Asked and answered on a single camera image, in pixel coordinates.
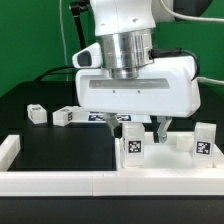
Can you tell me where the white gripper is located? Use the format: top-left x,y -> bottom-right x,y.
76,56 -> 201,143

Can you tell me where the white square tabletop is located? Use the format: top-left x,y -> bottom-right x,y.
115,132 -> 224,169

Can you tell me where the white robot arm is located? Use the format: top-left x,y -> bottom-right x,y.
73,0 -> 209,142

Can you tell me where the white marker base sheet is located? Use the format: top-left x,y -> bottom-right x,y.
73,106 -> 151,123

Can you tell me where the white U-shaped fence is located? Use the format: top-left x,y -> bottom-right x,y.
0,135 -> 224,197

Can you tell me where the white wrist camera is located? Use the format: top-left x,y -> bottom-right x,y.
72,43 -> 103,69

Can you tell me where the black cable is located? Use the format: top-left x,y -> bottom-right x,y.
34,64 -> 79,82

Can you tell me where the white camera cable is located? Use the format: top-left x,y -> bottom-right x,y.
158,0 -> 224,86

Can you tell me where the white hanging cable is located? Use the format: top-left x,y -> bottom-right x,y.
59,0 -> 70,82

